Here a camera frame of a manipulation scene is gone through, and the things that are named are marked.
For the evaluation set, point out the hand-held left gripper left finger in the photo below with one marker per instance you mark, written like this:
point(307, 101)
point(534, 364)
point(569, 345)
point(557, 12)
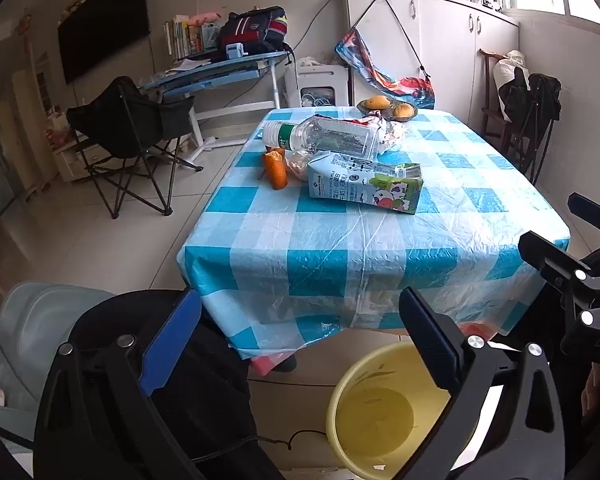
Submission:
point(172, 340)

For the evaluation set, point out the blue white desk device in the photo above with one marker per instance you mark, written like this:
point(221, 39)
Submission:
point(235, 51)

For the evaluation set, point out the colourful printed bag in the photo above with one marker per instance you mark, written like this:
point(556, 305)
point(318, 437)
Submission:
point(375, 70)

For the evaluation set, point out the white small appliance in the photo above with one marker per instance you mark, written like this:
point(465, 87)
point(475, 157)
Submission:
point(320, 80)

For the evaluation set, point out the papers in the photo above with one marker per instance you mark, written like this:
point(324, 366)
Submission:
point(187, 65)

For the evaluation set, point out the blue glass desk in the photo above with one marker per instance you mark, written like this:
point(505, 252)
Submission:
point(215, 67)

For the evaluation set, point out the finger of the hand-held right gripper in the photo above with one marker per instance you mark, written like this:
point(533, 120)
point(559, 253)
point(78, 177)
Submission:
point(545, 257)
point(592, 212)

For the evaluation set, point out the yellow plastic bucket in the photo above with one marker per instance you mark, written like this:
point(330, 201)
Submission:
point(370, 410)

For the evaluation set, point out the white drawer unit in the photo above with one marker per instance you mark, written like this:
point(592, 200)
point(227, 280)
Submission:
point(72, 157)

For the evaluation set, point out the person's right hand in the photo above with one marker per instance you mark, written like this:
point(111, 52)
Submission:
point(597, 390)

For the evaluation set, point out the blue green milk carton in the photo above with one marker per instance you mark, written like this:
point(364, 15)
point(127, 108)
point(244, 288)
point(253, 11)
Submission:
point(360, 185)

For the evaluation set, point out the white cabinet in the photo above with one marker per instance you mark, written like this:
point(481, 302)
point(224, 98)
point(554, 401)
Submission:
point(450, 40)

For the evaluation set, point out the red white snack wrapper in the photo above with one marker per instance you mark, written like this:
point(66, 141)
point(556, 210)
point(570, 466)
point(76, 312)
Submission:
point(392, 132)

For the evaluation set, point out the black television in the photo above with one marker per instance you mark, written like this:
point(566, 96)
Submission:
point(100, 25)

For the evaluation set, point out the row of books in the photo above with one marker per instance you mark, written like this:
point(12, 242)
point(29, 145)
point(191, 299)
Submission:
point(182, 37)

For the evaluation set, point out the grey green seat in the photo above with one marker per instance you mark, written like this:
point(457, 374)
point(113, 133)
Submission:
point(25, 340)

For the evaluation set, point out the black folding chair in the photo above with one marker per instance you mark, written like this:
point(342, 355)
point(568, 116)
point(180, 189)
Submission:
point(125, 115)

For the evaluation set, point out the clear plastic bottle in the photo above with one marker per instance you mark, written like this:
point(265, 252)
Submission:
point(330, 137)

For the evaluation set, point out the blue checked tablecloth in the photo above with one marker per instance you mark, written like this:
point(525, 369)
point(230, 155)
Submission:
point(330, 240)

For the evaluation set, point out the chair with black jacket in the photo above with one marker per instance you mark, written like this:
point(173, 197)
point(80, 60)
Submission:
point(530, 95)

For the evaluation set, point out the white plastic sack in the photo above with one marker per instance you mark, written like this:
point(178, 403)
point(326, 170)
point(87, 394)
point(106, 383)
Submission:
point(505, 70)

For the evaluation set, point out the dark fruit basket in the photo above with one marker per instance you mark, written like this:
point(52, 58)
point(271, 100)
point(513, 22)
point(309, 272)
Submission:
point(386, 116)

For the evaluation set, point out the wooden chair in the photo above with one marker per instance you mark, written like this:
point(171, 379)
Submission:
point(487, 90)

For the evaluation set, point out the person's black trousers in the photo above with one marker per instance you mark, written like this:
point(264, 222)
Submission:
point(215, 405)

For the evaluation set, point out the black red backpack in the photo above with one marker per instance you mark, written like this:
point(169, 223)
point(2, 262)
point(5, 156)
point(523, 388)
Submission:
point(252, 27)

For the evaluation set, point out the pink plush toy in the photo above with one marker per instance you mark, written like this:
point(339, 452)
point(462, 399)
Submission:
point(202, 17)

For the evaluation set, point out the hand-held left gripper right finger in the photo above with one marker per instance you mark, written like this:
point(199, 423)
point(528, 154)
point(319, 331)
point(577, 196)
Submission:
point(430, 340)

